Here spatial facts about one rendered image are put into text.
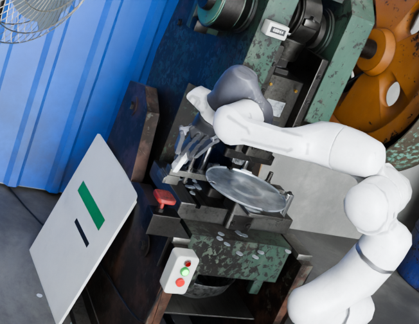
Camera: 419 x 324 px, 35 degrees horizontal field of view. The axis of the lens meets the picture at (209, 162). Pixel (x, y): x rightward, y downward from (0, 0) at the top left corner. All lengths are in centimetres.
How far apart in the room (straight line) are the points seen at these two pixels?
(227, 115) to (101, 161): 111
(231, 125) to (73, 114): 175
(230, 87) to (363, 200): 46
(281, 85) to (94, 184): 89
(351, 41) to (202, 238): 78
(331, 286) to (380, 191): 28
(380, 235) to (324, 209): 268
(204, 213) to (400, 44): 87
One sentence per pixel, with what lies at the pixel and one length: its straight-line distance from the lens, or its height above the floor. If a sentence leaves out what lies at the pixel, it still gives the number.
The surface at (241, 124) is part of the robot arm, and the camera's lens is 164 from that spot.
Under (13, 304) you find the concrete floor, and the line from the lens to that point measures 267.
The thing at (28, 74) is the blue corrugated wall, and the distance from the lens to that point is 322.
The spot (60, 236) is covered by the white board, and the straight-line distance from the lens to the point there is 278.
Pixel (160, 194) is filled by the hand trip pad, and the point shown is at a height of 76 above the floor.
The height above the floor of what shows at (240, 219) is 69.
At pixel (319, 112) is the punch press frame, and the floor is 110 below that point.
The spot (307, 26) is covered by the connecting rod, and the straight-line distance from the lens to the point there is 214.
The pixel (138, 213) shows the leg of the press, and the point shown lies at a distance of 236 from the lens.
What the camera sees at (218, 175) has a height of 78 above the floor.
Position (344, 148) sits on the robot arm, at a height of 119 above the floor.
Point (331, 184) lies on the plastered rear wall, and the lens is 419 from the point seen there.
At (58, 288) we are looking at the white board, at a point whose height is 8.
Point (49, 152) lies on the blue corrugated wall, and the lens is 339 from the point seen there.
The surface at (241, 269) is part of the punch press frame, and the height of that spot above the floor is 54.
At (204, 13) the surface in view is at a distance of 209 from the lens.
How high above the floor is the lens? 156
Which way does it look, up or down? 19 degrees down
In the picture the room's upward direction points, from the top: 22 degrees clockwise
